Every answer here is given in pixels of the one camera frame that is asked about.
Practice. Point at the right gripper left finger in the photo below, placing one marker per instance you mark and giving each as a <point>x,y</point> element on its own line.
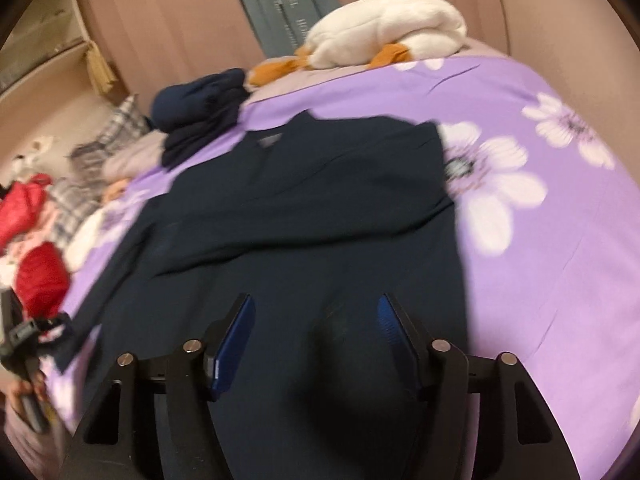
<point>117,437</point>

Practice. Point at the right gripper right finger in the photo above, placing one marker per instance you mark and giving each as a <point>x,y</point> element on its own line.
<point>484,418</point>

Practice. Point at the dark navy zip jacket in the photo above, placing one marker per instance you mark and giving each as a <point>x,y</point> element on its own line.
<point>316,220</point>

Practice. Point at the folded navy clothes stack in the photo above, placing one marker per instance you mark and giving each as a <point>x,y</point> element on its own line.
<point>194,114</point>

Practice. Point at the person's left hand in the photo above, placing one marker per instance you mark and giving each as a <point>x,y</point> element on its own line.
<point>18,391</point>

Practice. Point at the red puffer jacket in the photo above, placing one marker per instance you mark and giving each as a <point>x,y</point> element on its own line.
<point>30,263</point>

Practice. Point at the plaid pillow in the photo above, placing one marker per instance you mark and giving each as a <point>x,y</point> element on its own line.
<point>79,196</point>

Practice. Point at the white stuffed animal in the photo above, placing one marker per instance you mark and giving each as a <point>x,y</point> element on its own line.
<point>24,166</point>

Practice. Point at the light pink folded blanket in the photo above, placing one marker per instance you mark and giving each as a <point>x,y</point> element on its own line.
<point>137,158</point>

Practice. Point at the purple floral bed sheet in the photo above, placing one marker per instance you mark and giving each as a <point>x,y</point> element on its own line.
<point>547,226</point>

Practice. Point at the beige curtain tassel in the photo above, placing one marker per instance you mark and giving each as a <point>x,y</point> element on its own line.
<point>101,75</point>

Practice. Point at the pink curtain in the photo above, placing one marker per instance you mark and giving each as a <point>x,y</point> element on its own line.
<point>155,43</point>

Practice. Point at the white goose plush toy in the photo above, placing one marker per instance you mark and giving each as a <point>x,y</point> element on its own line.
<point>372,34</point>

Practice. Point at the beige wall shelf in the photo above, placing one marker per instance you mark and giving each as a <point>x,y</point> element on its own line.
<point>48,34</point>

